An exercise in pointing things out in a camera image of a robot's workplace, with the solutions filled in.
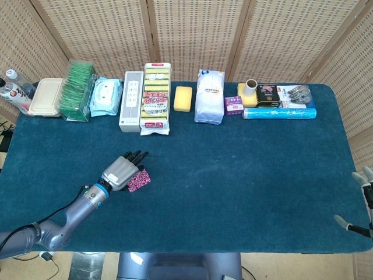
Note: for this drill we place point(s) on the blue felt table cover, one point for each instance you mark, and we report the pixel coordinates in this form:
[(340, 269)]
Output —
[(233, 175)]

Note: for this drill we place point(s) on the white bottle red print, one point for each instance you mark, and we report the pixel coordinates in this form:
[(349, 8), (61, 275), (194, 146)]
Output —
[(14, 96)]

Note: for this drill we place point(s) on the white power strip box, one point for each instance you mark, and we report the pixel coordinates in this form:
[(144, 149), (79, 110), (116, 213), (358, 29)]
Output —
[(131, 102)]

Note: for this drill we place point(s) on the beige lidded lunch box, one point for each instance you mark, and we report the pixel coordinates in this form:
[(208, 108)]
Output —
[(45, 97)]

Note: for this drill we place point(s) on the pink white patterned rectangular block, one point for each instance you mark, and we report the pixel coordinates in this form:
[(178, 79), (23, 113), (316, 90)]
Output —
[(141, 181)]

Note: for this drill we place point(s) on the white paper bag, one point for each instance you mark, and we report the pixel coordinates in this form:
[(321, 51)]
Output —
[(208, 99)]

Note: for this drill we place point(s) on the light blue wet wipes pack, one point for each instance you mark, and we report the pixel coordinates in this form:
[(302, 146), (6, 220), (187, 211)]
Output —
[(105, 96)]

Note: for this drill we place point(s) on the woven wooden folding screen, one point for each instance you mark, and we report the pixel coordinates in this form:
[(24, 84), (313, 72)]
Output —
[(189, 38)]

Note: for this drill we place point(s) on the white paper roll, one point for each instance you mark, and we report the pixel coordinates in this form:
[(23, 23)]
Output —
[(250, 89)]

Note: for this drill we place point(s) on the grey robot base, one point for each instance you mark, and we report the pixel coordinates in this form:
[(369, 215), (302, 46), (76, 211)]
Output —
[(175, 266)]

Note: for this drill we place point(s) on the blue cling film roll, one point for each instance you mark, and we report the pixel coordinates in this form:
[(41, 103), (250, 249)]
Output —
[(279, 113)]

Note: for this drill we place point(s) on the yellow sponge under roll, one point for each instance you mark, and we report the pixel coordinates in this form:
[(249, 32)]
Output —
[(247, 100)]

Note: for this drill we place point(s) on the right robot hand grey fingertips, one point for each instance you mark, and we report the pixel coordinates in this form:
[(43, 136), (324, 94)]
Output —
[(342, 221)]

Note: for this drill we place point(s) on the green tea bag box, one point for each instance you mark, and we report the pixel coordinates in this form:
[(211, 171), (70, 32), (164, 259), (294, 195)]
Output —
[(75, 93)]

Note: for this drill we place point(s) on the shiny metal floor plate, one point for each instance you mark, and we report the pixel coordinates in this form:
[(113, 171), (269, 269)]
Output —
[(87, 266)]

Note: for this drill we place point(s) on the clear bottle white cap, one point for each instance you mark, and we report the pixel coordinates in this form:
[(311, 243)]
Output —
[(21, 83)]

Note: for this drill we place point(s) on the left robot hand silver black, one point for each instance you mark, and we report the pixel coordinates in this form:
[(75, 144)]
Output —
[(121, 173)]

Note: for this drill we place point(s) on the yellow sponge multipack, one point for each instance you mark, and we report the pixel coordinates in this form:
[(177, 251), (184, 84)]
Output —
[(156, 99)]

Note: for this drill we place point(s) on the black tin can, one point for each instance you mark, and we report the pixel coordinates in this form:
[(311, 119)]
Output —
[(268, 96)]

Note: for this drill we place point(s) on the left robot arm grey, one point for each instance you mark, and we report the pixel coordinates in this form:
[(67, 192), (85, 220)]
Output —
[(78, 210)]

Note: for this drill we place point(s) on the small purple box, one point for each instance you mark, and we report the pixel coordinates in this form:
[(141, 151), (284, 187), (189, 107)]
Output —
[(234, 106)]

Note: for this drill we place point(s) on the plain yellow sponge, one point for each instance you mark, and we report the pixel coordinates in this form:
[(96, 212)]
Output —
[(183, 98)]

